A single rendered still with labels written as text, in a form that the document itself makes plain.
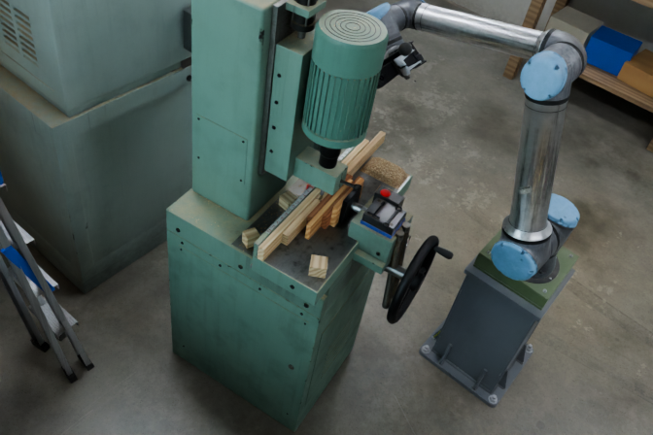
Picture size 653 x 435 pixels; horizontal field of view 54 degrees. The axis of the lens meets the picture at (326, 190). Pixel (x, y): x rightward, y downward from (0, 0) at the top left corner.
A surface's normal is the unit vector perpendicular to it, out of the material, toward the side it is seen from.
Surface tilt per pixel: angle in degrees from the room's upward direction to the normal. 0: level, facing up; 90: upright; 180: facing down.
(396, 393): 0
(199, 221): 0
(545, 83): 82
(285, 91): 90
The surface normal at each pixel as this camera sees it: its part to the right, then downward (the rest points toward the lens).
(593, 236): 0.14, -0.72
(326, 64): -0.67, 0.44
